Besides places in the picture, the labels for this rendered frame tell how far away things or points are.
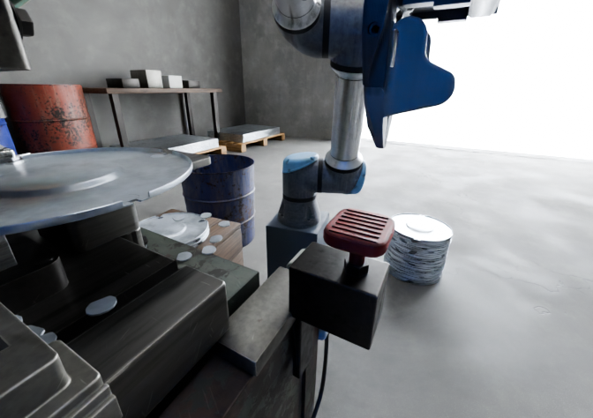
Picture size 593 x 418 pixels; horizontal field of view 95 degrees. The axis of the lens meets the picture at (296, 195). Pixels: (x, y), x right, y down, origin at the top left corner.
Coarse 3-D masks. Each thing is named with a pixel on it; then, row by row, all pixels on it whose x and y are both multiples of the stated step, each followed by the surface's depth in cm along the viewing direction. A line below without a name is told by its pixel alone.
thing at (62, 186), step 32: (32, 160) 39; (64, 160) 39; (96, 160) 37; (128, 160) 39; (160, 160) 39; (0, 192) 26; (32, 192) 26; (64, 192) 27; (96, 192) 28; (128, 192) 28; (160, 192) 28; (0, 224) 21; (32, 224) 20
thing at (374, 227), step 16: (352, 208) 30; (336, 224) 26; (352, 224) 26; (368, 224) 26; (384, 224) 26; (336, 240) 25; (352, 240) 24; (368, 240) 24; (384, 240) 24; (352, 256) 28; (368, 256) 24
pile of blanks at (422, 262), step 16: (400, 240) 129; (416, 240) 124; (448, 240) 126; (384, 256) 146; (400, 256) 131; (416, 256) 126; (432, 256) 125; (400, 272) 134; (416, 272) 129; (432, 272) 129
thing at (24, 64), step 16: (0, 0) 22; (0, 16) 22; (16, 16) 23; (0, 32) 22; (16, 32) 23; (32, 32) 25; (0, 48) 22; (16, 48) 23; (0, 64) 23; (16, 64) 23
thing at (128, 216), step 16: (192, 160) 40; (208, 160) 42; (128, 208) 35; (64, 224) 29; (80, 224) 30; (96, 224) 32; (112, 224) 33; (128, 224) 35; (64, 240) 31; (80, 240) 30; (96, 240) 32; (128, 240) 35; (144, 240) 38
